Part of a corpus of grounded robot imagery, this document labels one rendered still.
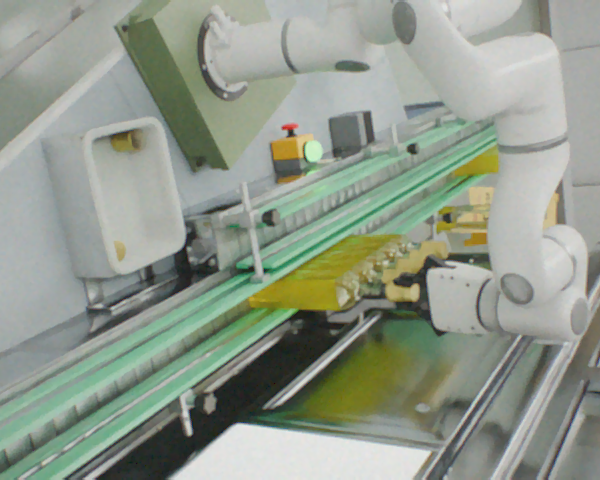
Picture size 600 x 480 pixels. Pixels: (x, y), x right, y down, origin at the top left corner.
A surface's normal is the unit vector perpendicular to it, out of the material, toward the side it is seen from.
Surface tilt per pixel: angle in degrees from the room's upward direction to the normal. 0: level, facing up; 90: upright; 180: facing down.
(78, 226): 90
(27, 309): 0
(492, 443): 90
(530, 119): 71
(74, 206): 90
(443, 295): 109
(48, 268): 0
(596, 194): 90
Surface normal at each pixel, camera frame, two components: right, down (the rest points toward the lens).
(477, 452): -0.16, -0.96
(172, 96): -0.39, 0.66
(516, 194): -0.58, -0.27
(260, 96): 0.85, 0.01
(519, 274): -0.64, 0.38
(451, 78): -0.79, 0.31
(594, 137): -0.50, 0.29
